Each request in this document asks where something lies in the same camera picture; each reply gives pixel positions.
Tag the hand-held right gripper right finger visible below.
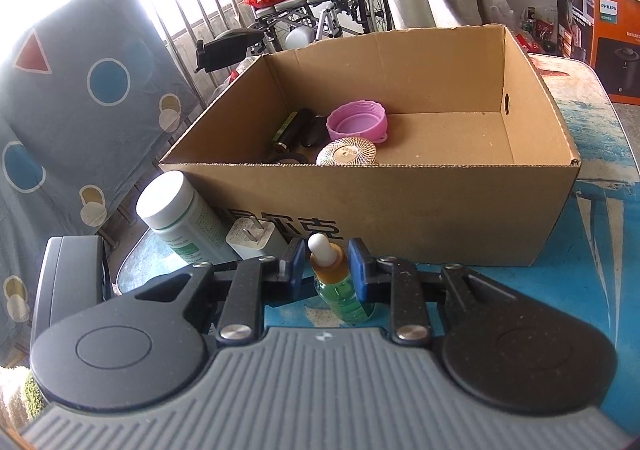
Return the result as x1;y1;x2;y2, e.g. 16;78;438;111
348;237;507;345

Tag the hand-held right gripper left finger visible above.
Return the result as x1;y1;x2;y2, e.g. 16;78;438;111
134;237;307;344

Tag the green dropper bottle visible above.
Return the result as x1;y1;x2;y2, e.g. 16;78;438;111
307;233;379;327

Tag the brown cardboard box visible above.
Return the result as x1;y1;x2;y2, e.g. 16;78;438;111
159;23;582;269

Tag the dark round object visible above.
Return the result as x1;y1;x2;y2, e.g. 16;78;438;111
265;150;311;165

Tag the gold round ribbed lid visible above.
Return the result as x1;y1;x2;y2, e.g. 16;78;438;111
316;139;377;167

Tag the white bottle with green label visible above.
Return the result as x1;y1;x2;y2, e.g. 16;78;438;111
136;170;242;267

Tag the black flashlight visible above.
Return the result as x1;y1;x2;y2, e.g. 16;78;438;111
271;109;315;154

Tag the small black oval case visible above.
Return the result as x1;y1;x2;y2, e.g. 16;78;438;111
300;114;329;149

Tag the pink collapsible cup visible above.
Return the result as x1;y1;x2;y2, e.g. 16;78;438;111
326;100;390;144

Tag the white charger plug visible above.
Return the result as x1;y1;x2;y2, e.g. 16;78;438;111
225;223;289;261

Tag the grey blanket with circles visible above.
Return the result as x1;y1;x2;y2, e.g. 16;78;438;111
0;0;204;372

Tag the red snack bag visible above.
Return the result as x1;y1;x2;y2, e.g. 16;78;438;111
515;28;551;54

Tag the short orange appliance box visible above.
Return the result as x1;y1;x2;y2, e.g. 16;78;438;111
587;0;640;106

